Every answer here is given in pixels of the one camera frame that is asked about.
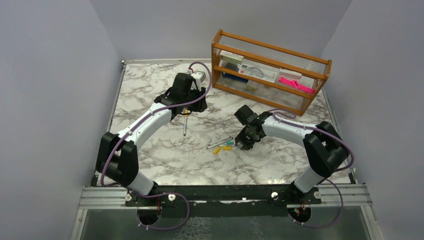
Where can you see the small white box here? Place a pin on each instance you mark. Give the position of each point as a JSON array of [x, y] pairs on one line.
[[252, 86]]

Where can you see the blue flat box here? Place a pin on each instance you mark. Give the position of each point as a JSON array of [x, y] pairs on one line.
[[234, 77]]

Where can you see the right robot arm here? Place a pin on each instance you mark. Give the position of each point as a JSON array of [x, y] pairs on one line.
[[325, 150]]

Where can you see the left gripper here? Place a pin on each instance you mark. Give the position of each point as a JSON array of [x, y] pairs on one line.
[[200, 106]]

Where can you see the aluminium frame rail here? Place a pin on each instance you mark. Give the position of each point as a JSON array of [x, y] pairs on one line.
[[114, 198]]

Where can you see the orange wooden shelf rack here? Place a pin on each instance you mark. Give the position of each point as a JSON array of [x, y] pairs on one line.
[[308, 70]]

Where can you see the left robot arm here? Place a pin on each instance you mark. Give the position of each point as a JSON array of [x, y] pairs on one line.
[[117, 156]]

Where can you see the white printed card package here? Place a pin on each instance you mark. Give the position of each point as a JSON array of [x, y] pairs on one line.
[[259, 72]]

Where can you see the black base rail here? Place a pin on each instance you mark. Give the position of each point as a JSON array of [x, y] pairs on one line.
[[215, 201]]

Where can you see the white green box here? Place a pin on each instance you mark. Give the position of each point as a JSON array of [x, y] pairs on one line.
[[231, 57]]

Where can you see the grey pen green end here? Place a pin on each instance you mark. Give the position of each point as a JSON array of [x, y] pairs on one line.
[[219, 142]]

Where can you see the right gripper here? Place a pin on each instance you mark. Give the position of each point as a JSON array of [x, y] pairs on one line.
[[247, 144]]

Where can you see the pink plastic tool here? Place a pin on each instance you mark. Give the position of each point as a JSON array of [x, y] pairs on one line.
[[295, 84]]

